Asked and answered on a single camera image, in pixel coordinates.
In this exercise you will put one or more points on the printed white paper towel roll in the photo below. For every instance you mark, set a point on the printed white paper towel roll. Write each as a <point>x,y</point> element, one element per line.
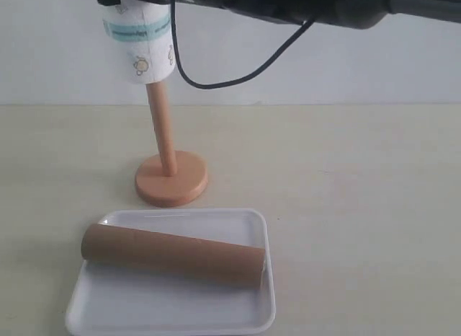
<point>141,34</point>

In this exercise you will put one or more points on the brown cardboard tube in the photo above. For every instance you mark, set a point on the brown cardboard tube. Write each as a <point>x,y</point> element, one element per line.
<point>199,259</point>

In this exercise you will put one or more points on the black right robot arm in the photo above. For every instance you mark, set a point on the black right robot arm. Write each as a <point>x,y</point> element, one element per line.
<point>357,14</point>

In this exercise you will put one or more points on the wooden paper towel holder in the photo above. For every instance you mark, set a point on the wooden paper towel holder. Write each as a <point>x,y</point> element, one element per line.
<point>171,178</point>

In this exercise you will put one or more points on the white plastic tray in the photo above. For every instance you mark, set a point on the white plastic tray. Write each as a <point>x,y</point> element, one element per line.
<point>118,301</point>

